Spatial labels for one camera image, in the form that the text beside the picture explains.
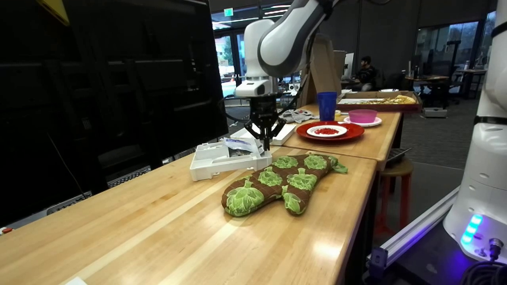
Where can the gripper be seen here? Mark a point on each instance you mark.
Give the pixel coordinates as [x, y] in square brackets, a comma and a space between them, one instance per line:
[263, 106]

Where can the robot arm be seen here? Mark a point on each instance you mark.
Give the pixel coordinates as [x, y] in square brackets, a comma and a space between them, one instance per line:
[289, 39]

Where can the flat white box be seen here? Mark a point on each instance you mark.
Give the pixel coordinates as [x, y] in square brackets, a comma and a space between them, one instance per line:
[283, 134]

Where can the clear plastic bag packet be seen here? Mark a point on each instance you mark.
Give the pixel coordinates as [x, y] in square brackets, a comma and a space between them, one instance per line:
[242, 145]

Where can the grey crumpled cloth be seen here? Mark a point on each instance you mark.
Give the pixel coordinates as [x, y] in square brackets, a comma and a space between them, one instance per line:
[297, 116]

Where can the small white plate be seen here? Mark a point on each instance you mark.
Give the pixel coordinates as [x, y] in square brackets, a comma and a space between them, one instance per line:
[313, 132]

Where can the brown green oven mitt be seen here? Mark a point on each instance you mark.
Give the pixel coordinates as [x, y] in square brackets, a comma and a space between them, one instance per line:
[277, 184]

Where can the white moulded packaging tray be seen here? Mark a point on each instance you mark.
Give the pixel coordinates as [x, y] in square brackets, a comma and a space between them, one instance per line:
[216, 160]

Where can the heap of red food pieces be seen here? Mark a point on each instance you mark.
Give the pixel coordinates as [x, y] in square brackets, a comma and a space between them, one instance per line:
[326, 131]

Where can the blue plastic cup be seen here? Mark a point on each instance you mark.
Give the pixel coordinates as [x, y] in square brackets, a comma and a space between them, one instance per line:
[327, 106]

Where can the glass entrance doors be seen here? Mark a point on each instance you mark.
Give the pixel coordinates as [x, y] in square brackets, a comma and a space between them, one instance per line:
[226, 59]

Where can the upright cardboard sheet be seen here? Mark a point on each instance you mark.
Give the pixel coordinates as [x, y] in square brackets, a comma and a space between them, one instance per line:
[323, 71]

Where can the red plate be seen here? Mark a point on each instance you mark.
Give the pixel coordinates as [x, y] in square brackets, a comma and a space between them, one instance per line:
[354, 131]

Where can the pink bowl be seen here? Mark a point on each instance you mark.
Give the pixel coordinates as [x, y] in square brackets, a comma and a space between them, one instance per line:
[362, 116]

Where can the white plate with pink rim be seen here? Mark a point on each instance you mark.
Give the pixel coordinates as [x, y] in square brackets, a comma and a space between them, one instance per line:
[376, 122]

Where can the person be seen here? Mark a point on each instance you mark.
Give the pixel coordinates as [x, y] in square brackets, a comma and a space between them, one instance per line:
[365, 75]

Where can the green exit sign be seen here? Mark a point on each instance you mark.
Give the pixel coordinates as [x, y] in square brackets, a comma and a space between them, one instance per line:
[228, 12]

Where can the open cardboard pizza box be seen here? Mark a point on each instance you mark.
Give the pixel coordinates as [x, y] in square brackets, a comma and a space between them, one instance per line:
[396, 107]

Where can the pizza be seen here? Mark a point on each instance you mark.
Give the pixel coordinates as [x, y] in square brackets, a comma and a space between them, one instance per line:
[396, 100]

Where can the black keyboard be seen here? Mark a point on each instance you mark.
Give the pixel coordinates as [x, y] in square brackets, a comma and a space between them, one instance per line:
[398, 154]

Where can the wooden stool with red legs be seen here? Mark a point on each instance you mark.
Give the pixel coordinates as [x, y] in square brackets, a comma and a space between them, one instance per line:
[396, 170]

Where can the large black screen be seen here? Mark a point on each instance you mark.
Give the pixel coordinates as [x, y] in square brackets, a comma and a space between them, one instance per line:
[119, 87]

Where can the background desk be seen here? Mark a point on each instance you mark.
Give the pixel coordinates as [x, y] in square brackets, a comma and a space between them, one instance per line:
[427, 79]

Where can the white box on floor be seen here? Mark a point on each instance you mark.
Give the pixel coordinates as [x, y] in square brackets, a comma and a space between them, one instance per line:
[435, 113]

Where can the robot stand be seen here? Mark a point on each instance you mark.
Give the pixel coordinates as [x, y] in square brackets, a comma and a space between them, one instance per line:
[416, 253]

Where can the window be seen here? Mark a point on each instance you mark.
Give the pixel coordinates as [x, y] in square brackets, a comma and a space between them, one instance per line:
[443, 43]

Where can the white paper slip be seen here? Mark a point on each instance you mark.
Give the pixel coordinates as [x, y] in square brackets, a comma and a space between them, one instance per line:
[76, 281]

